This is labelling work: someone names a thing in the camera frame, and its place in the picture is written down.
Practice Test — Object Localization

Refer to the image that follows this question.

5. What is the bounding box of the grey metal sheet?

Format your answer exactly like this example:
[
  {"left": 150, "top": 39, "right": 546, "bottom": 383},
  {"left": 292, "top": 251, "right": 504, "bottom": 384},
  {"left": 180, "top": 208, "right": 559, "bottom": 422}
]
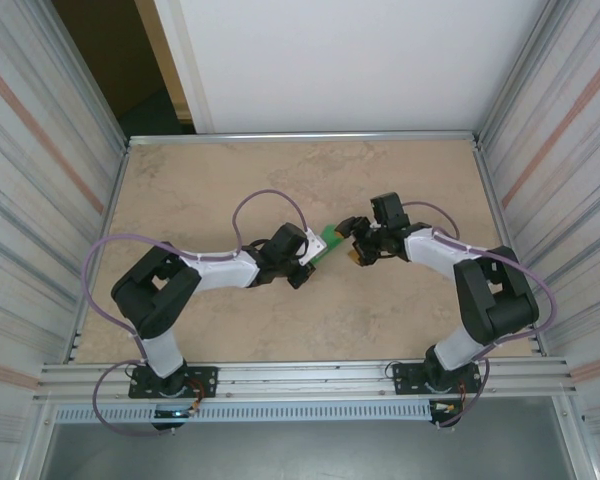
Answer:
[{"left": 39, "top": 397, "right": 581, "bottom": 480}]

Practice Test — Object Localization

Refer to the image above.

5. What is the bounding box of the small electronics module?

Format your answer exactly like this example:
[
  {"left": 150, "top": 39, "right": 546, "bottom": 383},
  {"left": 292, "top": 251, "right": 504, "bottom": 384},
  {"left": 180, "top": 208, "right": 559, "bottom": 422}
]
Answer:
[
  {"left": 152, "top": 407, "right": 201, "bottom": 432},
  {"left": 429, "top": 399, "right": 464, "bottom": 429}
]

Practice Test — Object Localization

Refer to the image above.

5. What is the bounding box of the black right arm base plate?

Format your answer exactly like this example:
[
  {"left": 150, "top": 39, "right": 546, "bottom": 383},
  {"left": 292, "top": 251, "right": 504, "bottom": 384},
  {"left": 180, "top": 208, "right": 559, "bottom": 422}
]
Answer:
[{"left": 392, "top": 360, "right": 481, "bottom": 396}]

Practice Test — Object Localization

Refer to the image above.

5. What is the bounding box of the aluminium table edge rail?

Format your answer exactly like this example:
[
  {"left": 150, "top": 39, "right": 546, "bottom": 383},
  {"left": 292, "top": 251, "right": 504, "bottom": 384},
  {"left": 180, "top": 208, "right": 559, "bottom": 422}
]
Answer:
[
  {"left": 126, "top": 130, "right": 481, "bottom": 147},
  {"left": 68, "top": 142, "right": 131, "bottom": 364},
  {"left": 472, "top": 142, "right": 546, "bottom": 357}
]

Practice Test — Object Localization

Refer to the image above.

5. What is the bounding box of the translucent ribbed side panel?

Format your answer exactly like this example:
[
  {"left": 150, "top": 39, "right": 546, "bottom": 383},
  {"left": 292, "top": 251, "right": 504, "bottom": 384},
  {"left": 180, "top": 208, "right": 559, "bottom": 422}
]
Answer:
[
  {"left": 0, "top": 0, "right": 129, "bottom": 480},
  {"left": 479, "top": 0, "right": 600, "bottom": 480}
]

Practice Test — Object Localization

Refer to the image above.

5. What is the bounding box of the grey slotted cable duct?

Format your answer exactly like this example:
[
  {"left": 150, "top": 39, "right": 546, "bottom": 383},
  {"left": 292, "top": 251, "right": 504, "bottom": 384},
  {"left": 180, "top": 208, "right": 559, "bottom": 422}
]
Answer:
[{"left": 53, "top": 399, "right": 434, "bottom": 424}]

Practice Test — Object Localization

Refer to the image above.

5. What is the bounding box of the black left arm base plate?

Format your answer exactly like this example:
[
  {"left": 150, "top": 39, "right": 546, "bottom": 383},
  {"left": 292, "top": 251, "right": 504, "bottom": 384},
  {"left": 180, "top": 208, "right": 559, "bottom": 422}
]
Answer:
[{"left": 128, "top": 366, "right": 219, "bottom": 400}]

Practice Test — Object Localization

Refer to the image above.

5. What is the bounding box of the wide aluminium mounting rail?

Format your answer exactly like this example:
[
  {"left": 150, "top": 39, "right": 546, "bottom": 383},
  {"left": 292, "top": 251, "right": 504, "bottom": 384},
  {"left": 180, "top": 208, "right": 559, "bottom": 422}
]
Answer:
[{"left": 37, "top": 355, "right": 579, "bottom": 401}]

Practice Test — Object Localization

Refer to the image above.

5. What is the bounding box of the beige door jamb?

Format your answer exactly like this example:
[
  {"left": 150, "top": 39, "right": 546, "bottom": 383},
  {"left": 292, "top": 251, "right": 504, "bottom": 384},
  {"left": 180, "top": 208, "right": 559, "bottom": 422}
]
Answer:
[{"left": 132, "top": 0, "right": 199, "bottom": 135}]

